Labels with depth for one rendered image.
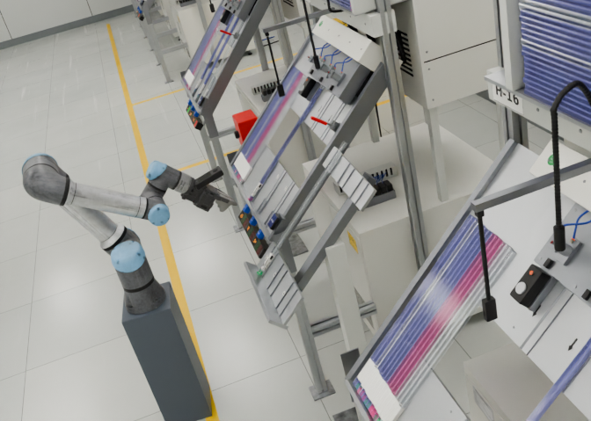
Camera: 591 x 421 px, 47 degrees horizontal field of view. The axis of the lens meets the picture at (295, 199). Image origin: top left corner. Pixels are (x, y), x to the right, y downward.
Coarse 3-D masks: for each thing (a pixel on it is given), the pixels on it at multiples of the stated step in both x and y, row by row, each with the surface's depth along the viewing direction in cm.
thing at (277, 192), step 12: (264, 156) 273; (264, 168) 269; (276, 168) 259; (252, 180) 273; (276, 180) 255; (288, 180) 246; (264, 192) 259; (276, 192) 251; (288, 192) 242; (264, 204) 254; (276, 204) 247; (288, 204) 239; (264, 216) 251
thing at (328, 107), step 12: (300, 60) 283; (300, 96) 268; (324, 96) 251; (300, 108) 264; (312, 108) 255; (324, 108) 247; (336, 108) 239; (348, 108) 231; (312, 120) 250; (336, 120) 235; (324, 132) 239
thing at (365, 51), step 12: (324, 24) 257; (336, 24) 248; (324, 36) 253; (336, 36) 244; (348, 36) 235; (360, 36) 228; (348, 48) 231; (360, 48) 224; (372, 48) 221; (360, 60) 222; (372, 60) 223
